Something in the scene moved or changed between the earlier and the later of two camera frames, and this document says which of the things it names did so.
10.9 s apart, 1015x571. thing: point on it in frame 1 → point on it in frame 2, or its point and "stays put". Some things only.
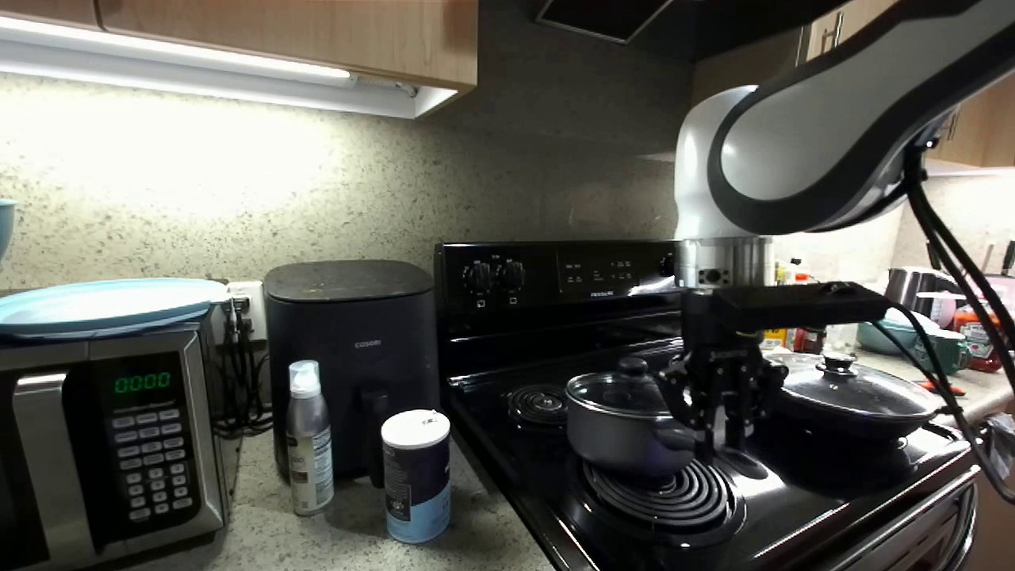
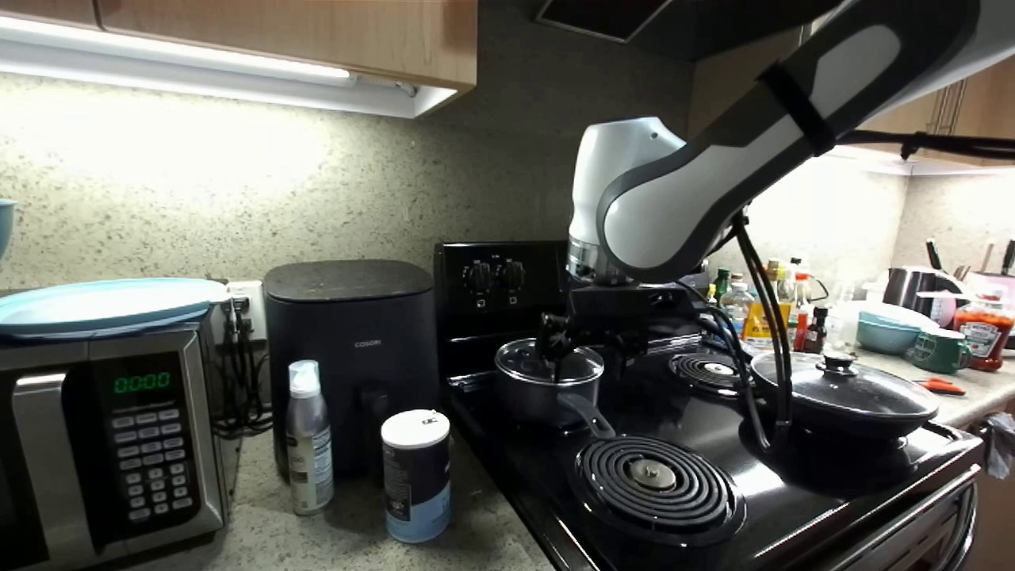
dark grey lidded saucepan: x=619 y=423 → x=530 y=393
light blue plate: x=104 y=306 stays put
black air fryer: x=370 y=329 stays put
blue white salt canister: x=415 y=472 stays put
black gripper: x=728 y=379 → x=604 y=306
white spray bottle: x=307 y=443 stays put
